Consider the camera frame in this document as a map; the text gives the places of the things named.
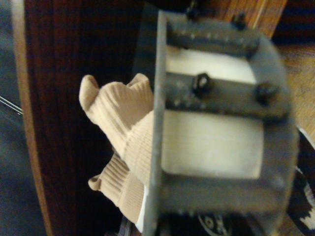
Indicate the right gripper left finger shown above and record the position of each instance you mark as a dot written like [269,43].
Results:
[157,123]

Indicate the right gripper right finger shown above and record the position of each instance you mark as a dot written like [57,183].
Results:
[221,194]

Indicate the tan shoe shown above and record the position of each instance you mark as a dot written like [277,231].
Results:
[118,115]
[123,191]

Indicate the black shoe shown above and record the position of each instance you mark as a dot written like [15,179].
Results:
[305,196]

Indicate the black curtain stand pole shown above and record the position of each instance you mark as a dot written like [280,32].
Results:
[11,105]

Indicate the brown shoe rack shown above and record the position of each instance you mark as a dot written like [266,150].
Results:
[69,98]

